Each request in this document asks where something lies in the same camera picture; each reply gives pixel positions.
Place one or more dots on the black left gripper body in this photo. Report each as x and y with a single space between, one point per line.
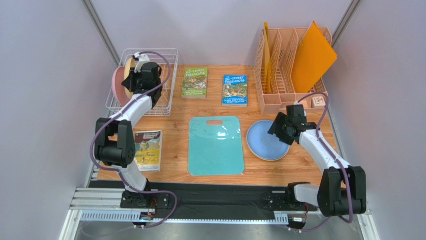
136 80

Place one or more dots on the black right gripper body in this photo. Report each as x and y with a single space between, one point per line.
277 128

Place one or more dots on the tan plate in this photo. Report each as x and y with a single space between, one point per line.
130 64

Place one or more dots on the blue plate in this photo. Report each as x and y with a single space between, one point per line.
258 138

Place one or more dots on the yellow bear plate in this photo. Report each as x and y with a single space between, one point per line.
270 155

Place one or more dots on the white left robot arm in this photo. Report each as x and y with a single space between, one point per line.
114 141

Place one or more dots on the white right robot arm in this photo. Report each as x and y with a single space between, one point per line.
343 187

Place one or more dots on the pink plate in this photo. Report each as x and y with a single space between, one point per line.
120 93

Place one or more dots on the blue 26-Storey Treehouse book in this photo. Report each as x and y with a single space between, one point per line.
235 91

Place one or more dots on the green 65-Storey Treehouse book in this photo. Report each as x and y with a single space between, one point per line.
195 82

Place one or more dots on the thin orange folder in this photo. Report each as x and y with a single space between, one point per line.
267 57

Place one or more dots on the Brideshead Revisited paperback book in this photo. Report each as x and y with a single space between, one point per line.
148 145

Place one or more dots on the teal cutting board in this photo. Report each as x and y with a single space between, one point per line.
215 146

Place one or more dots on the pink plastic desk organizer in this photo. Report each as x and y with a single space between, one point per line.
283 44

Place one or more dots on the black base mat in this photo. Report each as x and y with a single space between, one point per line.
209 201

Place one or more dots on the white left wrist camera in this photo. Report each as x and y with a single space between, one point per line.
140 60

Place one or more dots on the white wire dish rack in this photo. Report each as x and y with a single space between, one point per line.
168 59

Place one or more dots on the aluminium frame rail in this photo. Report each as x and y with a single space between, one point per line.
103 205

